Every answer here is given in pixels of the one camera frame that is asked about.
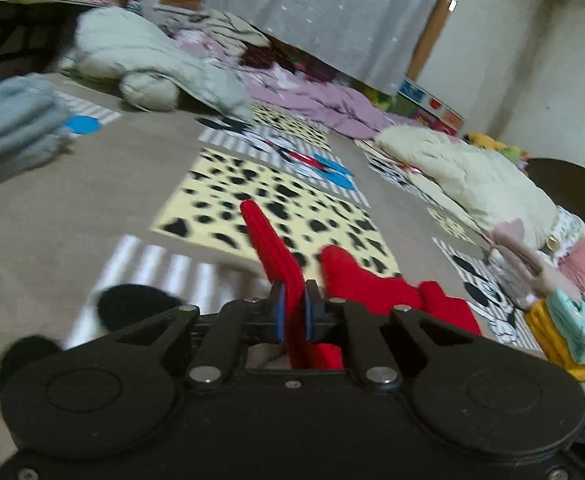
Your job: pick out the folded grey-blue clothes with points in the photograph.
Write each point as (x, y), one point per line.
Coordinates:
(12, 115)

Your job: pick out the grey puffer jacket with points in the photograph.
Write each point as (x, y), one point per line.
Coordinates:
(142, 55)

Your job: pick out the dark desk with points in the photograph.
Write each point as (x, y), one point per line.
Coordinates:
(17, 35)

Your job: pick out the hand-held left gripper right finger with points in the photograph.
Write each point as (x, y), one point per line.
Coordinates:
(310, 316)

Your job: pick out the red sweater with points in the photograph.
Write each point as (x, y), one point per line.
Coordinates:
(362, 280)

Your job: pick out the dark red cloth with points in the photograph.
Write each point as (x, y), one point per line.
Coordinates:
(282, 60)

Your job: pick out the yellow plush toy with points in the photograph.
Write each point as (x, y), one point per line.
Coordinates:
(492, 144)

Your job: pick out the purple quilt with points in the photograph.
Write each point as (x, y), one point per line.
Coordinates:
(322, 100)

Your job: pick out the wooden door frame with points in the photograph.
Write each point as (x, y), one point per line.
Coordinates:
(435, 30)

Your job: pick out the teal folded garment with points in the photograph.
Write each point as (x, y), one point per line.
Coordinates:
(580, 327)

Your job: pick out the dark round table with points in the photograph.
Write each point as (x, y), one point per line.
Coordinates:
(577, 185)

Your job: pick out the yellow folded garment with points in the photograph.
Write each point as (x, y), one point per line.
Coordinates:
(552, 340)

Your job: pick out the beige striped cloth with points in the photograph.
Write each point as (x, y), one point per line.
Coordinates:
(235, 27)

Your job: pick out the cartoon printed blanket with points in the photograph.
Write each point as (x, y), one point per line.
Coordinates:
(72, 200)

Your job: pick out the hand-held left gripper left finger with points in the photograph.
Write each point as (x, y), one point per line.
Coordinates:
(278, 312)

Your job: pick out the grey star-print curtain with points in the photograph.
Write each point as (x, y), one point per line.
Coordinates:
(332, 10)

